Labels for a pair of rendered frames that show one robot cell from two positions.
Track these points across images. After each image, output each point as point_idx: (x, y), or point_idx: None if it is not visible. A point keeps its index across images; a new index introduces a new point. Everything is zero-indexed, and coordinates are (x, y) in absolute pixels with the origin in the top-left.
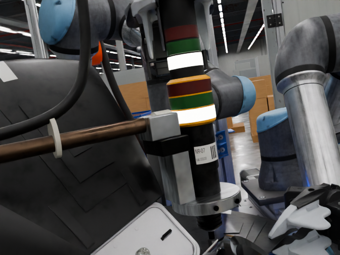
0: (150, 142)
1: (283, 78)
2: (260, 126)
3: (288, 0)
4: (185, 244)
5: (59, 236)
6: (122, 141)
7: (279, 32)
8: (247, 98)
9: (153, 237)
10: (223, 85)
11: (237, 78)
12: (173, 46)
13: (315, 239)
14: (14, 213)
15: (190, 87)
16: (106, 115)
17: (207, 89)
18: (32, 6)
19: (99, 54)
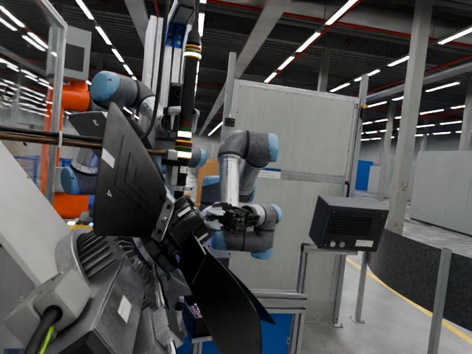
0: (165, 160)
1: (221, 155)
2: (204, 182)
3: (241, 112)
4: (170, 198)
5: None
6: (152, 158)
7: (230, 130)
8: (201, 160)
9: None
10: (192, 150)
11: (199, 149)
12: (182, 128)
13: (217, 223)
14: (150, 157)
15: (185, 144)
16: (146, 146)
17: (190, 146)
18: (62, 60)
19: (86, 105)
